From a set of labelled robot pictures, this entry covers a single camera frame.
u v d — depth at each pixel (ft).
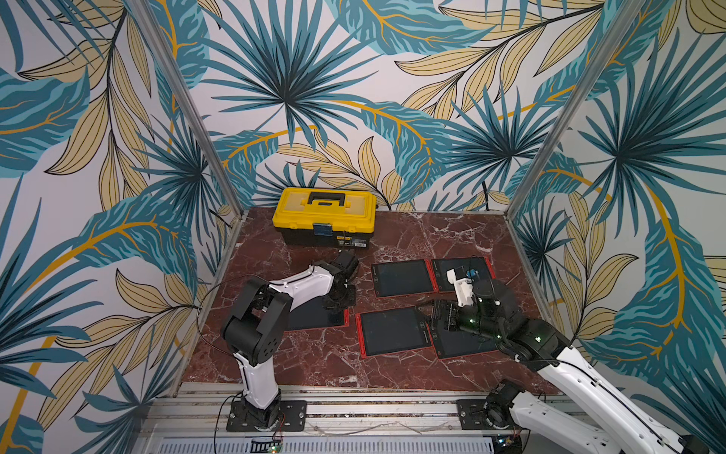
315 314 3.04
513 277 3.30
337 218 3.17
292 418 2.40
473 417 2.41
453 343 2.81
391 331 2.90
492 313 1.73
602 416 1.42
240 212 3.98
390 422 2.41
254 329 1.56
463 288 2.09
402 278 3.33
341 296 2.58
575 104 2.81
